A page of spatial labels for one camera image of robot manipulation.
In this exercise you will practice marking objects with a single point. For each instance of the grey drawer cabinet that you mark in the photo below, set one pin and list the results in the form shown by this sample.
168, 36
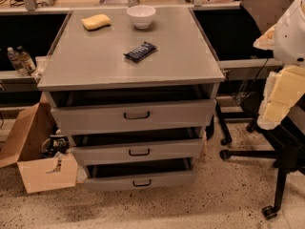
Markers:
94, 60

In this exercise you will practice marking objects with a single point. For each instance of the clear plastic water bottle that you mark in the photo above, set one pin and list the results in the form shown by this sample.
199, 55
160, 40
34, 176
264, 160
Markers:
13, 57

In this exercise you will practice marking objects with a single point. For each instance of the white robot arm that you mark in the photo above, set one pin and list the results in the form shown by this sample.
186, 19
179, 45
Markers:
289, 35

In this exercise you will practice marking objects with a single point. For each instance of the grey bottom drawer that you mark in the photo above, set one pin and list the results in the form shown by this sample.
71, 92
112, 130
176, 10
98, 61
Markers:
140, 175

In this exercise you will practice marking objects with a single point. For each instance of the grey drawer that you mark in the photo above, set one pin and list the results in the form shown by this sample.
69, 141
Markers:
138, 109
137, 146
140, 175

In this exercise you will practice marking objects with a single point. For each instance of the yellow sponge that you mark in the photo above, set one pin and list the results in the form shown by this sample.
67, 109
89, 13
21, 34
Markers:
96, 21

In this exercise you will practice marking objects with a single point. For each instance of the black office chair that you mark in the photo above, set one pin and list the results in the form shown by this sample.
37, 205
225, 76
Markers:
281, 93

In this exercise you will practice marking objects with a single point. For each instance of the grey middle drawer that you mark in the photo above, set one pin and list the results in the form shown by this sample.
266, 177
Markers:
137, 146

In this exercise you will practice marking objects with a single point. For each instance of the grey top drawer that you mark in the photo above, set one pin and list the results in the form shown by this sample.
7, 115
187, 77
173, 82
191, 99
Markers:
138, 109

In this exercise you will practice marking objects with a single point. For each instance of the open cardboard box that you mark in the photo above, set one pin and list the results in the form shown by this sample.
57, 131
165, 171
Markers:
24, 146

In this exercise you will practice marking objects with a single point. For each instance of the brown plastic bottle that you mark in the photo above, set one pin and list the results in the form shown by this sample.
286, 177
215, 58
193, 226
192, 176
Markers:
26, 59

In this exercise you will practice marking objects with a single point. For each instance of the black device in box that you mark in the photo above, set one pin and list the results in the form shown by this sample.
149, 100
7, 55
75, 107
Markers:
53, 145

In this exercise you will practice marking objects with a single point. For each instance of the white bowl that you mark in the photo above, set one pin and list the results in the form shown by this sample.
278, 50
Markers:
141, 16

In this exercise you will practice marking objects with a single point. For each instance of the dark blue snack packet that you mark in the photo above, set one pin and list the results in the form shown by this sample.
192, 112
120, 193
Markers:
141, 52

